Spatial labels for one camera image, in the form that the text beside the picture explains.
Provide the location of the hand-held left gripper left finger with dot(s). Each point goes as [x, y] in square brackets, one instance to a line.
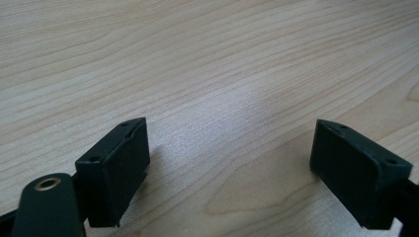
[113, 171]

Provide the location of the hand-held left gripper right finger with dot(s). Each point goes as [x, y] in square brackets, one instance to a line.
[355, 174]

